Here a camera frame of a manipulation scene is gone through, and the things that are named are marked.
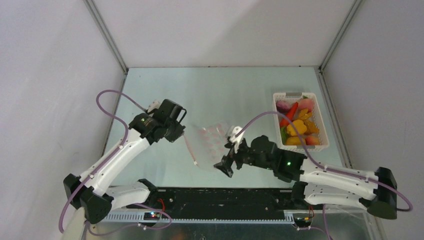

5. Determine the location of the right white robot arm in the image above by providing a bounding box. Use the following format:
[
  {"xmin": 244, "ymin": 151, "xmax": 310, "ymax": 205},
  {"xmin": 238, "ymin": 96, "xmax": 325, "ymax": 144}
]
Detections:
[{"xmin": 214, "ymin": 135, "xmax": 398, "ymax": 220}]

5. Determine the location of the pink peach top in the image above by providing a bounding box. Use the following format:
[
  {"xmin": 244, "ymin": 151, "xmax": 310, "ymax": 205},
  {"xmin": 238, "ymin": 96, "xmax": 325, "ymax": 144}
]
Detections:
[{"xmin": 297, "ymin": 98, "xmax": 315, "ymax": 112}]

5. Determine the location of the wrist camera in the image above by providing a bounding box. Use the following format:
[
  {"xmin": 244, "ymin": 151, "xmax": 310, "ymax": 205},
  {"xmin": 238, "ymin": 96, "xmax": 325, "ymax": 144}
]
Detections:
[
  {"xmin": 226, "ymin": 125, "xmax": 244, "ymax": 145},
  {"xmin": 146, "ymin": 100, "xmax": 161, "ymax": 114}
]

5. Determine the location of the pink peach bottom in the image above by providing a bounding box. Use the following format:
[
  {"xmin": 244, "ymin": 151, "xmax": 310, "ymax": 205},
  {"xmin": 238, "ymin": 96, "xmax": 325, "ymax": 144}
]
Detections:
[{"xmin": 305, "ymin": 135, "xmax": 321, "ymax": 146}]

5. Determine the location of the white plastic basket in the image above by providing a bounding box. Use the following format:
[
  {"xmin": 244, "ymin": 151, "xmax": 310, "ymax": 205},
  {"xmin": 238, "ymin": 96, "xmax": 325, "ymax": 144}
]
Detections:
[{"xmin": 273, "ymin": 92, "xmax": 329, "ymax": 152}]

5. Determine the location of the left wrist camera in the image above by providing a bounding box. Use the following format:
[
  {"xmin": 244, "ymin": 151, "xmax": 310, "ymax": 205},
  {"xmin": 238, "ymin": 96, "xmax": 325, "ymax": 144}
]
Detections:
[{"xmin": 146, "ymin": 100, "xmax": 161, "ymax": 114}]

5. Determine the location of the clear zip top bag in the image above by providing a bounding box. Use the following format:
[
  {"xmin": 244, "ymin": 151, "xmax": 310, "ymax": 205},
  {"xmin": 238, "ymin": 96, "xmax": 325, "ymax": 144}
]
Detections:
[{"xmin": 183, "ymin": 121, "xmax": 229, "ymax": 172}]

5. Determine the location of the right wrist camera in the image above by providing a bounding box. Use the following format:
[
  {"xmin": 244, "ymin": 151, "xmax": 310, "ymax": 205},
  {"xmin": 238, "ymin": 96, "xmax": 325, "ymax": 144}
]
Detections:
[{"xmin": 226, "ymin": 125, "xmax": 244, "ymax": 145}]

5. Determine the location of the yellow bell pepper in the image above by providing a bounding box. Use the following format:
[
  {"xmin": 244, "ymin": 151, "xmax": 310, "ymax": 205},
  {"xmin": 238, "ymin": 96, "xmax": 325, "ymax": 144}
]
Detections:
[{"xmin": 286, "ymin": 119, "xmax": 308, "ymax": 137}]

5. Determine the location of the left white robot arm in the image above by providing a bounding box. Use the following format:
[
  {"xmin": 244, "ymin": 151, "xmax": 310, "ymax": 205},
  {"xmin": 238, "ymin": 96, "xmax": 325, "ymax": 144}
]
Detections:
[{"xmin": 63, "ymin": 99, "xmax": 187, "ymax": 224}]

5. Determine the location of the purple onion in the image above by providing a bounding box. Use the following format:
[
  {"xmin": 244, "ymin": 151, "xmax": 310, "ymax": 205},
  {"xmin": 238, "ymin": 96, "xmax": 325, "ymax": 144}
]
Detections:
[{"xmin": 275, "ymin": 100, "xmax": 292, "ymax": 114}]

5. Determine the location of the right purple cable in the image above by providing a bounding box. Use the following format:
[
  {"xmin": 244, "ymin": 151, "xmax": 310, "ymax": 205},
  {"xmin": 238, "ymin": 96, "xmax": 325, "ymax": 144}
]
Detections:
[{"xmin": 235, "ymin": 111, "xmax": 414, "ymax": 240}]

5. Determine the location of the red chili pepper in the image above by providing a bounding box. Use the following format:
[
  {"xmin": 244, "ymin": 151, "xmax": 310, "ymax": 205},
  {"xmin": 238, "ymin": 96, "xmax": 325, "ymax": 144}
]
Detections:
[{"xmin": 279, "ymin": 102, "xmax": 299, "ymax": 128}]

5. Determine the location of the pink peach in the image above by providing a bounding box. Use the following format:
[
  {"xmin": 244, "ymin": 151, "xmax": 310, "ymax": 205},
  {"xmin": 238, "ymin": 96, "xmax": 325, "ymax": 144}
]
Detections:
[
  {"xmin": 305, "ymin": 135, "xmax": 321, "ymax": 146},
  {"xmin": 297, "ymin": 98, "xmax": 315, "ymax": 112}
]

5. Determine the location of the purple cable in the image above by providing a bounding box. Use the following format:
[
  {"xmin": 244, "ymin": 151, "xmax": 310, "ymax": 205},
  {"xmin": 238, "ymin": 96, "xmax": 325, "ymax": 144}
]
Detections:
[
  {"xmin": 58, "ymin": 89, "xmax": 173, "ymax": 237},
  {"xmin": 235, "ymin": 111, "xmax": 414, "ymax": 240}
]

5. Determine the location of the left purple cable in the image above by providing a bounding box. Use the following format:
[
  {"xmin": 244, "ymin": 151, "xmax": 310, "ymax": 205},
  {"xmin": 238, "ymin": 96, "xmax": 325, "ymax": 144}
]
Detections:
[{"xmin": 58, "ymin": 89, "xmax": 173, "ymax": 237}]

